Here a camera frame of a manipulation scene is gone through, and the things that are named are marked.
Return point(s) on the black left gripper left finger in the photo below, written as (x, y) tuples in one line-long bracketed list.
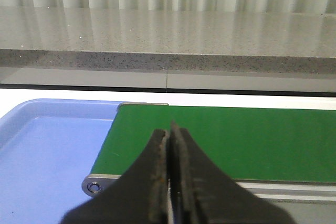
[(138, 196)]

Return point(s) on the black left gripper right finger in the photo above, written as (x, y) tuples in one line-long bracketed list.
[(202, 193)]

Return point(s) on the green conveyor belt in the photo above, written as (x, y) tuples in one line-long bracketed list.
[(236, 142)]

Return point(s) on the aluminium conveyor frame rail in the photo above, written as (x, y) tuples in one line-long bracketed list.
[(288, 191)]

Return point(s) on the grey speckled stone counter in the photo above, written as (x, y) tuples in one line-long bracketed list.
[(108, 39)]

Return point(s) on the blue plastic tray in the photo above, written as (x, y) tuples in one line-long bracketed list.
[(48, 146)]

